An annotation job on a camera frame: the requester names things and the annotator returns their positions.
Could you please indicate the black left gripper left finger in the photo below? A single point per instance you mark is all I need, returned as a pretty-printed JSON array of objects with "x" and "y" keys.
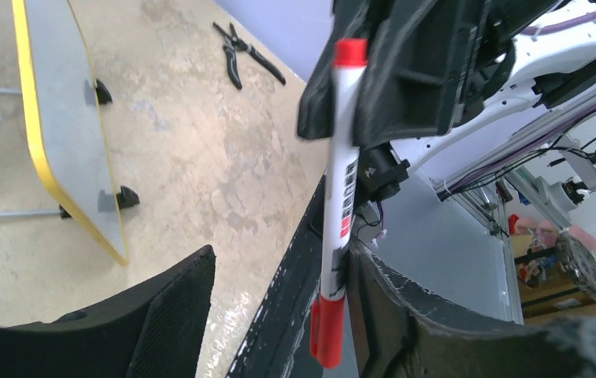
[{"x": 153, "y": 329}]

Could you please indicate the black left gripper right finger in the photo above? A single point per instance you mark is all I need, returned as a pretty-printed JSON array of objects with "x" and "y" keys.
[{"x": 401, "y": 329}]

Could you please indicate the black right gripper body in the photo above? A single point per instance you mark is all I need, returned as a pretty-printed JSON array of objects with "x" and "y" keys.
[{"x": 494, "y": 53}]

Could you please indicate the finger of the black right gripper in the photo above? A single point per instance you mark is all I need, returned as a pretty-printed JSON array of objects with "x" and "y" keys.
[{"x": 419, "y": 54}]

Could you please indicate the red whiteboard marker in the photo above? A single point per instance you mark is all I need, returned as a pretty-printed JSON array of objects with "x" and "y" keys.
[{"x": 327, "y": 321}]

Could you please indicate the yellow-framed whiteboard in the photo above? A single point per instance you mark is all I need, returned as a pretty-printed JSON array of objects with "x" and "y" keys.
[{"x": 63, "y": 122}]

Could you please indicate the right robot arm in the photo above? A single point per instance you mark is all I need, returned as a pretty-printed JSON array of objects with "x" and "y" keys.
[{"x": 555, "y": 60}]

